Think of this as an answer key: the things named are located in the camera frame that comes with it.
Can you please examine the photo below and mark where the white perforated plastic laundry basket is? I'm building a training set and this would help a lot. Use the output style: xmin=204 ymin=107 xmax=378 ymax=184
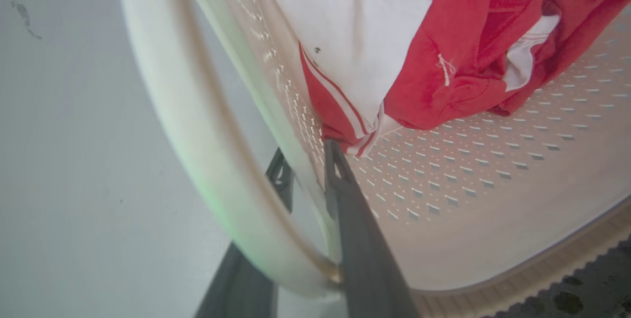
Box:
xmin=115 ymin=0 xmax=631 ymax=318

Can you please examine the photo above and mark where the white cloth garment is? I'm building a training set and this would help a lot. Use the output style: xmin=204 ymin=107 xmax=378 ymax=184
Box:
xmin=258 ymin=0 xmax=433 ymax=136

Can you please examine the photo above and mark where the red and white garment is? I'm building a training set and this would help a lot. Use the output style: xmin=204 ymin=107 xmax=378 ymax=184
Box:
xmin=298 ymin=0 xmax=631 ymax=157

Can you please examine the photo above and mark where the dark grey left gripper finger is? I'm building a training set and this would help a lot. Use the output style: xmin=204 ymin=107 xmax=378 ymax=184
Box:
xmin=323 ymin=139 xmax=421 ymax=318

